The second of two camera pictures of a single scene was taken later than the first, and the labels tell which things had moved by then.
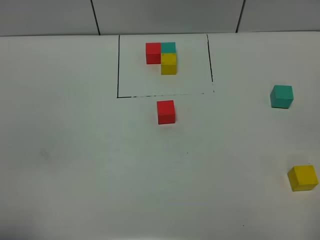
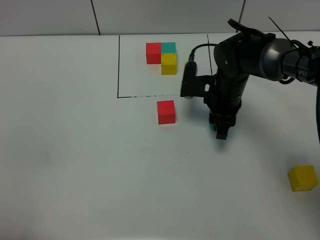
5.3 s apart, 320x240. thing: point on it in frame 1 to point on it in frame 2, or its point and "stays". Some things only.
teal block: [281, 96] to [211, 123]
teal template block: [168, 47] stays
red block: [166, 112] stays
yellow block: [303, 178] stays
